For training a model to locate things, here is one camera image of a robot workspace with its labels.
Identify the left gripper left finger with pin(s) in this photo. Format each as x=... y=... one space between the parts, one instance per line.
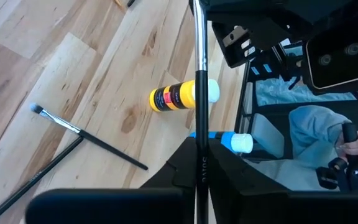
x=182 y=174

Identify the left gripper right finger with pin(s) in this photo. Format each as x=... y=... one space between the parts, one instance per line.
x=228 y=177

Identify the small sky blue paint bottle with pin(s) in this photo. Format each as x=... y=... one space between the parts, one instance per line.
x=228 y=140

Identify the small yellow paint bottle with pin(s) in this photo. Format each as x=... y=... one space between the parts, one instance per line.
x=176 y=96

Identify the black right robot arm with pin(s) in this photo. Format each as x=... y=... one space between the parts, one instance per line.
x=259 y=12

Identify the person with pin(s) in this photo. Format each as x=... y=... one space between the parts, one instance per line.
x=309 y=130

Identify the person's hand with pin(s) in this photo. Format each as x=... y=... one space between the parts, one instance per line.
x=356 y=146

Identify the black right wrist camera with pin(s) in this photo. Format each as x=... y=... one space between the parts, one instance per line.
x=340 y=56

